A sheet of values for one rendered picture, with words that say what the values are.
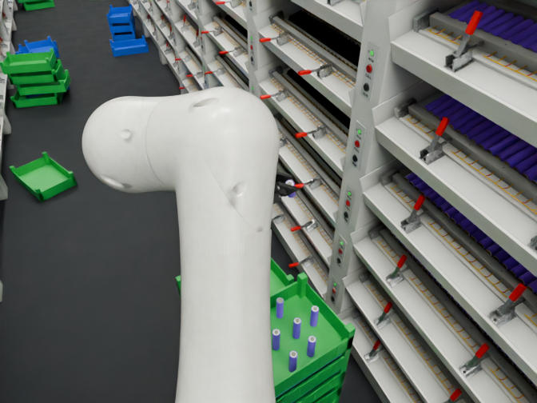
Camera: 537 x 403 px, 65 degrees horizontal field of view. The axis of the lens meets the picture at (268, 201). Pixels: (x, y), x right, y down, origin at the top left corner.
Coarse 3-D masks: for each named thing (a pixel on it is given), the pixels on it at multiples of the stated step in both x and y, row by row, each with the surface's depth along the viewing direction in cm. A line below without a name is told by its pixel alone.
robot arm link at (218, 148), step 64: (192, 128) 38; (256, 128) 38; (192, 192) 39; (256, 192) 39; (192, 256) 40; (256, 256) 40; (192, 320) 40; (256, 320) 41; (192, 384) 40; (256, 384) 41
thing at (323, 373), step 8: (344, 352) 101; (336, 360) 102; (344, 360) 104; (320, 368) 106; (328, 368) 101; (336, 368) 104; (312, 376) 99; (320, 376) 101; (328, 376) 104; (304, 384) 98; (312, 384) 101; (288, 392) 96; (296, 392) 98; (304, 392) 101; (280, 400) 95; (288, 400) 98
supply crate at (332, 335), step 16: (288, 288) 109; (304, 288) 111; (272, 304) 109; (288, 304) 111; (304, 304) 111; (320, 304) 107; (272, 320) 107; (288, 320) 107; (304, 320) 107; (320, 320) 107; (336, 320) 103; (288, 336) 104; (304, 336) 104; (320, 336) 104; (336, 336) 104; (352, 336) 98; (272, 352) 100; (288, 352) 100; (304, 352) 100; (320, 352) 100; (336, 352) 98; (272, 368) 97; (304, 368) 92; (288, 384) 93
